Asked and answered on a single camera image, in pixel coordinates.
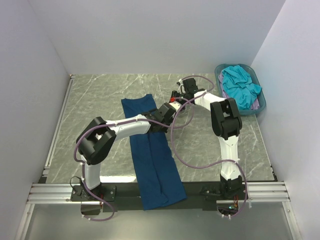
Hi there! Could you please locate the dark blue printed t-shirt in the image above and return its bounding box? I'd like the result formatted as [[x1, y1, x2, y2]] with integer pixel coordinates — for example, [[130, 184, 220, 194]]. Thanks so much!
[[120, 93, 188, 211]]

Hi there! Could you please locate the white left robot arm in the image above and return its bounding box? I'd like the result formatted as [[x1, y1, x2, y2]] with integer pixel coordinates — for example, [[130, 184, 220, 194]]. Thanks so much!
[[73, 100, 182, 201]]

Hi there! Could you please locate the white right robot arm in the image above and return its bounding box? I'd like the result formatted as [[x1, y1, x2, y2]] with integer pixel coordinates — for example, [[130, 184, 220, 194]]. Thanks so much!
[[170, 76, 245, 200]]

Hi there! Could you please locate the teal plastic laundry basket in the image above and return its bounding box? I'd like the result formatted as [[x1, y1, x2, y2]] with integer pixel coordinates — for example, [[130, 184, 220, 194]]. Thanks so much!
[[214, 63, 267, 116]]

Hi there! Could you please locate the turquoise t-shirt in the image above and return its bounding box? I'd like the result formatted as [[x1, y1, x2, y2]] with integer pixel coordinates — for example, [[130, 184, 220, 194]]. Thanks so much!
[[220, 65, 262, 110]]

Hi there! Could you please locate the black base crossbar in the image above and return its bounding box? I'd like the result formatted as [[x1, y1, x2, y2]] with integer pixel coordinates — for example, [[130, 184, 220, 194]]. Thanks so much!
[[70, 181, 248, 216]]

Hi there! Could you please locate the aluminium frame rail front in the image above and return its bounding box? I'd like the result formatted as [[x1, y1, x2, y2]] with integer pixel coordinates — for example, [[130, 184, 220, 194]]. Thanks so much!
[[26, 181, 290, 206]]

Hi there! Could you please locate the aluminium frame rail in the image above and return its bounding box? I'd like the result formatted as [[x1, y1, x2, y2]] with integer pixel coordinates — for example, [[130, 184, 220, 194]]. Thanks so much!
[[40, 74, 75, 181], [26, 181, 290, 206]]

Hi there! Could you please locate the aluminium frame rail left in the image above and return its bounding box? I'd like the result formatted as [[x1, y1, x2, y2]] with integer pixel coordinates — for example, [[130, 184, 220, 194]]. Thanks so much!
[[40, 74, 75, 181]]

